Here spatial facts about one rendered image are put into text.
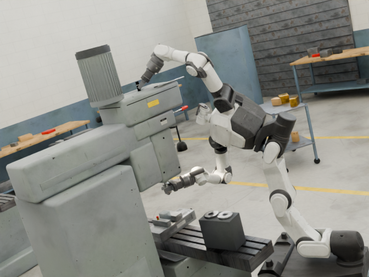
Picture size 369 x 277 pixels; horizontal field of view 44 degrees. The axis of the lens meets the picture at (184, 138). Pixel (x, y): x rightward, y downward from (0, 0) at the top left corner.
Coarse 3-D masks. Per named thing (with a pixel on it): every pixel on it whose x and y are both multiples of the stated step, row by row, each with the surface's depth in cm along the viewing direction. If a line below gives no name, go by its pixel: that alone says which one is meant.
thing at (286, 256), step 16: (288, 240) 321; (336, 240) 283; (352, 240) 278; (272, 256) 310; (288, 256) 308; (336, 256) 295; (352, 256) 280; (368, 256) 295; (272, 272) 291; (288, 272) 292; (304, 272) 287; (320, 272) 283; (336, 272) 279; (352, 272) 275
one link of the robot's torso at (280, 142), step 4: (272, 136) 280; (268, 140) 283; (272, 140) 279; (276, 140) 278; (280, 140) 278; (284, 140) 278; (288, 140) 281; (280, 144) 278; (284, 144) 279; (280, 148) 278; (284, 148) 282; (280, 152) 279
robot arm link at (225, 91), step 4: (220, 88) 271; (224, 88) 278; (228, 88) 280; (212, 92) 273; (216, 92) 272; (220, 92) 272; (224, 92) 276; (228, 92) 278; (216, 96) 274; (220, 96) 274; (224, 96) 274; (228, 96) 277; (228, 100) 276
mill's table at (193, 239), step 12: (192, 228) 309; (168, 240) 301; (180, 240) 297; (192, 240) 292; (252, 240) 272; (264, 240) 269; (180, 252) 294; (192, 252) 285; (204, 252) 277; (216, 252) 270; (228, 252) 266; (240, 252) 264; (252, 252) 259; (264, 252) 263; (228, 264) 265; (240, 264) 258; (252, 264) 255
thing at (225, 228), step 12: (204, 216) 274; (216, 216) 272; (228, 216) 265; (204, 228) 274; (216, 228) 268; (228, 228) 263; (240, 228) 270; (204, 240) 277; (216, 240) 271; (228, 240) 266; (240, 240) 269
